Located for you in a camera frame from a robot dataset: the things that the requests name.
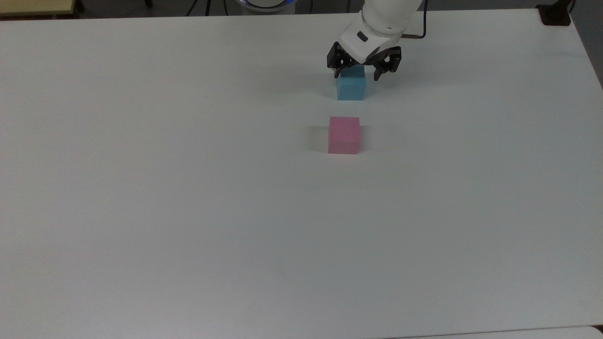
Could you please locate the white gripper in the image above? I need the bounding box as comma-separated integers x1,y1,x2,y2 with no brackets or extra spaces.
327,20,404,82

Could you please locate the blue cube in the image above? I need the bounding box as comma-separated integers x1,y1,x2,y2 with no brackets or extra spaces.
336,65,367,101

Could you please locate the pink cube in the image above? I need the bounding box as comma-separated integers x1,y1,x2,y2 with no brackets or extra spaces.
328,116,361,155

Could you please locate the black corner table clamp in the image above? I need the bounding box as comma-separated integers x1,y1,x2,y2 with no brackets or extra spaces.
536,0,574,26

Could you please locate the light wooden table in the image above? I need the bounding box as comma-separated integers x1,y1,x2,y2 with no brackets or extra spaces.
0,0,76,18

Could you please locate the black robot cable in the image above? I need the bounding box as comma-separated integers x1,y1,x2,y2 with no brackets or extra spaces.
403,0,428,40

